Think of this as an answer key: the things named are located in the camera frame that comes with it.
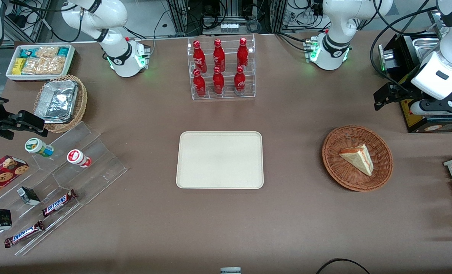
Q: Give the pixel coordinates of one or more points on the red cola bottle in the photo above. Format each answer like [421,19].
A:
[218,57]
[242,55]
[240,82]
[218,83]
[199,85]
[199,57]

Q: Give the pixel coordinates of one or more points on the teal snack packet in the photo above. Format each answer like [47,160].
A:
[27,52]
[64,51]

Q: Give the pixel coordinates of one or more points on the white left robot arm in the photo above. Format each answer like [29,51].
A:
[336,38]

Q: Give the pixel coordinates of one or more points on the clear acrylic stepped stand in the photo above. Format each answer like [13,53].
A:
[96,167]

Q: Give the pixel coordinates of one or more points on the yellow snack packet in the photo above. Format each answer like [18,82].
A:
[18,66]

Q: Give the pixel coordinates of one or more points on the grey device at table edge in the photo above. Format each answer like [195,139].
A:
[230,270]

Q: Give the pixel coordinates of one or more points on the white power strip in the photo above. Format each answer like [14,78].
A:
[229,27]

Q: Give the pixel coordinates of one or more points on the aluminium foil container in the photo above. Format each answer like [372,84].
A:
[56,101]

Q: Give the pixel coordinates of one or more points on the triangular sandwich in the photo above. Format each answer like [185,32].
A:
[359,158]

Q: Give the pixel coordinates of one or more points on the steel warmer pan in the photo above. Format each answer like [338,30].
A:
[425,45]

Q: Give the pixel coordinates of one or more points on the red cookie box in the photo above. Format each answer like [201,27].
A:
[1,177]

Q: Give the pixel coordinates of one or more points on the small black box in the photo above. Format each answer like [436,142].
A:
[1,219]
[29,196]

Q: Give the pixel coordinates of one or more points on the white snack bin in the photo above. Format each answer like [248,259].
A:
[70,61]

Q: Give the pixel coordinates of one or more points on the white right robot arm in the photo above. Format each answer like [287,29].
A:
[112,19]

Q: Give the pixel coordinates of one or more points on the small clear cracker packet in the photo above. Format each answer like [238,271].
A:
[47,51]

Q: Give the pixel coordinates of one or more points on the brown wicker basket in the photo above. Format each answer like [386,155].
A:
[340,171]

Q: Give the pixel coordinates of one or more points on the green lid drink cup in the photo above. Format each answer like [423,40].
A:
[37,147]

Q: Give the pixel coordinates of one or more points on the black food warmer appliance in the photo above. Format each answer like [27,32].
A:
[405,49]

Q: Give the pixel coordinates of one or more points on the red lid drink cup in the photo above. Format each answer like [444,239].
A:
[77,157]

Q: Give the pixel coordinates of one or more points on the clear acrylic bottle rack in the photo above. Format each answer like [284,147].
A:
[226,97]

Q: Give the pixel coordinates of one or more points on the tan wicker basket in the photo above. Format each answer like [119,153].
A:
[80,102]

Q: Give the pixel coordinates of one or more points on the large clear cracker packet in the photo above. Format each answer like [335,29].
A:
[43,65]

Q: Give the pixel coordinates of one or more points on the brown Snickers bar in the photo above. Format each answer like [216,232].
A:
[23,234]
[58,203]

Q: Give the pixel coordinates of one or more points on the beige plastic tray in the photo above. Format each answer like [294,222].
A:
[220,160]

